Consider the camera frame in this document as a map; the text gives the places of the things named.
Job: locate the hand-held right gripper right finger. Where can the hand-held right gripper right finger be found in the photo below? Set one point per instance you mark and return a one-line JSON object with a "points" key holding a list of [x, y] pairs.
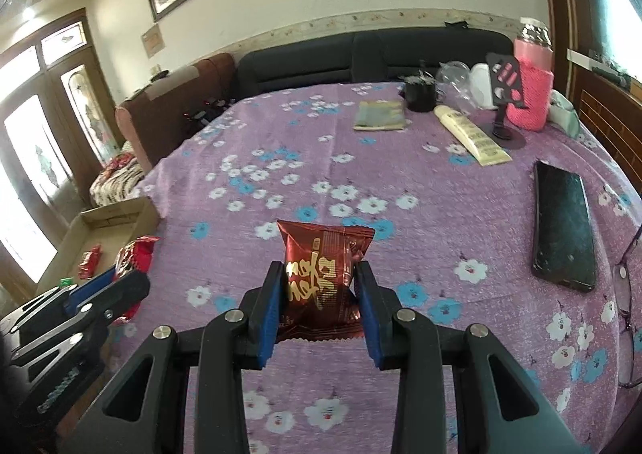
{"points": [[371, 328]]}

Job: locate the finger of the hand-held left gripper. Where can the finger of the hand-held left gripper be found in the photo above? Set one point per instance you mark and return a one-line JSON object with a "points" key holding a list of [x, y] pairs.
{"points": [[120, 293], [93, 286]]}

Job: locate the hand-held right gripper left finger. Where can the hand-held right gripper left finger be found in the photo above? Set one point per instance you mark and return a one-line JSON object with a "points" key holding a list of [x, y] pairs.
{"points": [[273, 323]]}

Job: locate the clear green-edged snack packet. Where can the clear green-edged snack packet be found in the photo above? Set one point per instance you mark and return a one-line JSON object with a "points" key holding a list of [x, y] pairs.
{"points": [[66, 281]]}

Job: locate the red figure-print snack packet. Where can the red figure-print snack packet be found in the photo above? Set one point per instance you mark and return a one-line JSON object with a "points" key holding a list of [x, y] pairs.
{"points": [[133, 256]]}

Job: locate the dark red gold-print snack packet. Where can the dark red gold-print snack packet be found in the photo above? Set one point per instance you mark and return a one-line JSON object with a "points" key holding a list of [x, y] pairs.
{"points": [[326, 278]]}

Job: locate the cardboard box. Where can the cardboard box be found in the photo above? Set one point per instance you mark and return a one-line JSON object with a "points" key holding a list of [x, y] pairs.
{"points": [[110, 215]]}

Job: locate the small red snack packet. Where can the small red snack packet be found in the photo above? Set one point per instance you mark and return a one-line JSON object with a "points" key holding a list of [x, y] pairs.
{"points": [[90, 262]]}

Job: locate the patterned blanket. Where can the patterned blanket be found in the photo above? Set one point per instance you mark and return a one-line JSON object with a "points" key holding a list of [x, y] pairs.
{"points": [[118, 178]]}

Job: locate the wooden glass door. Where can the wooden glass door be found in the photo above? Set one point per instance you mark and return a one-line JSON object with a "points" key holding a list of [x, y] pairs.
{"points": [[30, 158]]}

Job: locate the purple floral tablecloth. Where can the purple floral tablecloth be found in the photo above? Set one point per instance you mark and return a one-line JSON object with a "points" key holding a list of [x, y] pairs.
{"points": [[451, 193]]}

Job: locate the brown armchair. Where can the brown armchair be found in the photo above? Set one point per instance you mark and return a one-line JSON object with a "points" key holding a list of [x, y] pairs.
{"points": [[165, 118]]}

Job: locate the green booklet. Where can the green booklet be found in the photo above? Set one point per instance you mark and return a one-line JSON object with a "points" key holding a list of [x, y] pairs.
{"points": [[379, 115]]}

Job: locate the cream tube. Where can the cream tube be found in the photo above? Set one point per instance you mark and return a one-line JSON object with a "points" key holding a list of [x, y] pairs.
{"points": [[471, 135]]}

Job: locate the black smartphone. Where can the black smartphone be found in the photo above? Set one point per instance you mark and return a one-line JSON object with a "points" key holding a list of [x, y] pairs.
{"points": [[564, 228]]}

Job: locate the black mug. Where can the black mug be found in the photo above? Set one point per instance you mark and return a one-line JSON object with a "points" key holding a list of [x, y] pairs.
{"points": [[421, 95]]}

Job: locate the eyeglasses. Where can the eyeglasses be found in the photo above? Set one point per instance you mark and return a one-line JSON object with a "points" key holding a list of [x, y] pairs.
{"points": [[624, 283]]}

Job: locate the white container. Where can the white container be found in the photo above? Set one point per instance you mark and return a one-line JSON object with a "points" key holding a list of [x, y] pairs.
{"points": [[482, 85]]}

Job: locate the black sofa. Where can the black sofa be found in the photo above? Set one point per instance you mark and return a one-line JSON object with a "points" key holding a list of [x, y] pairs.
{"points": [[326, 57]]}

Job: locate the black phone stand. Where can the black phone stand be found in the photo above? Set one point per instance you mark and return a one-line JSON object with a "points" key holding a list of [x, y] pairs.
{"points": [[504, 77]]}

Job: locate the pink knit-sleeved bottle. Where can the pink knit-sleeved bottle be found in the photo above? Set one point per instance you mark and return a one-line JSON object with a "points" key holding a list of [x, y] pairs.
{"points": [[534, 92]]}

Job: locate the pale green cloth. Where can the pale green cloth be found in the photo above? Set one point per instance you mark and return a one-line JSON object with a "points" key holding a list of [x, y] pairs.
{"points": [[564, 113]]}

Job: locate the wooden furniture panel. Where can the wooden furniture panel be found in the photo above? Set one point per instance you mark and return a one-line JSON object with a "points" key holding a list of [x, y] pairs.
{"points": [[607, 123]]}

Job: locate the light switch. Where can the light switch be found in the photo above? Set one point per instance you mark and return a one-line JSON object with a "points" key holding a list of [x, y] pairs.
{"points": [[156, 69]]}

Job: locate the wall plaque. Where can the wall plaque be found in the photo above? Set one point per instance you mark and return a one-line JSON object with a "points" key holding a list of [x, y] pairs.
{"points": [[153, 41]]}

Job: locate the wooden window frame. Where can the wooden window frame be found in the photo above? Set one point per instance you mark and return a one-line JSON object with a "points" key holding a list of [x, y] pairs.
{"points": [[556, 7]]}

